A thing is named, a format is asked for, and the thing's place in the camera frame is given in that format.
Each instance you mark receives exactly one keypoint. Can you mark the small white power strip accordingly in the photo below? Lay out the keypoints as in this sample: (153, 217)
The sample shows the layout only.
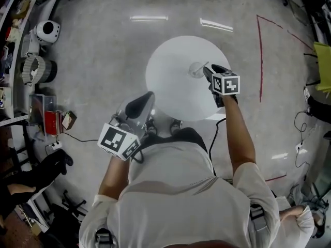
(299, 146)

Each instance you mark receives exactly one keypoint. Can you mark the short red floor tape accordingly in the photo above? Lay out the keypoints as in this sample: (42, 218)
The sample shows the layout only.
(276, 177)

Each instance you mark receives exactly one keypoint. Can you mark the person's left forearm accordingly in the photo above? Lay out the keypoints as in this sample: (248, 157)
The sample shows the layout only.
(113, 177)

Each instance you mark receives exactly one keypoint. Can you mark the red box on floor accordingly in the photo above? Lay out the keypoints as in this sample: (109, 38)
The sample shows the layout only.
(53, 123)

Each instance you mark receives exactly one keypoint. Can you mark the person's shoe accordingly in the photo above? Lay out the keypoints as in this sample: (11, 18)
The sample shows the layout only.
(151, 126)
(176, 125)

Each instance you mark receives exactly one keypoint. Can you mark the person's left shoe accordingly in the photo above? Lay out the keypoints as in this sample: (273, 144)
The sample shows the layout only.
(151, 126)

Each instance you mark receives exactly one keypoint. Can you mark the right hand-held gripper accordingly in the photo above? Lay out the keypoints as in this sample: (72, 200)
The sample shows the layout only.
(227, 84)

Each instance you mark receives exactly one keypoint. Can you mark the white shelf rack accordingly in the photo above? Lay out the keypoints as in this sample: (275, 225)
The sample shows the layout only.
(15, 48)

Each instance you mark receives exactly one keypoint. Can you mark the clear wine glass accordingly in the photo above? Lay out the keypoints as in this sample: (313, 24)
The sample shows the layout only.
(194, 70)

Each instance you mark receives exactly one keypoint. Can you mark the long red floor tape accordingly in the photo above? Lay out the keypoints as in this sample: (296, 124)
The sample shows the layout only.
(260, 61)

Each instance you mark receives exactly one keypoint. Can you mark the clear plastic box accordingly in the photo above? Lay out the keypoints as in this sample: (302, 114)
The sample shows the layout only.
(38, 107)

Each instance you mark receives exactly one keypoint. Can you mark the person's right shoe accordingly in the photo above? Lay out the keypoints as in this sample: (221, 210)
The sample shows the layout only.
(176, 125)

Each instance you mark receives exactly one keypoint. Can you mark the white round helmet-shaped appliance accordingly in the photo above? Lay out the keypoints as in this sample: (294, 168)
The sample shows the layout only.
(47, 32)

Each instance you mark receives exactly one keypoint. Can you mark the person's white shirt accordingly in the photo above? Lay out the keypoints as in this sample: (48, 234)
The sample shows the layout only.
(181, 203)

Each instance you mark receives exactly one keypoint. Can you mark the small brown box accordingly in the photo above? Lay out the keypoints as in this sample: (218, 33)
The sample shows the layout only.
(69, 120)

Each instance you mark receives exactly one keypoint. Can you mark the person's black shorts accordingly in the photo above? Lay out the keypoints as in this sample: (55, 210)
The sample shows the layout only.
(181, 137)

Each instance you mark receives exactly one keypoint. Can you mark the round white table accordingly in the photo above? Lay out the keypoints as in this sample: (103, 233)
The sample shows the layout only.
(175, 86)

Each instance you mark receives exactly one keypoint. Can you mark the person's right forearm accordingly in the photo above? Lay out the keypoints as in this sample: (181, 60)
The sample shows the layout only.
(238, 138)

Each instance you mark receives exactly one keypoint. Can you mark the black chair wheel base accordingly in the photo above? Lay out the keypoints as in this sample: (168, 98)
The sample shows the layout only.
(73, 203)

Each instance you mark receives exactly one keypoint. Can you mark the yellow-green chair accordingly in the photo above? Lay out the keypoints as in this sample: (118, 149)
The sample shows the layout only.
(323, 66)

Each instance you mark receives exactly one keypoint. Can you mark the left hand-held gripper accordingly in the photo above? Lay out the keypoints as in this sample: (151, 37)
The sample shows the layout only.
(115, 139)

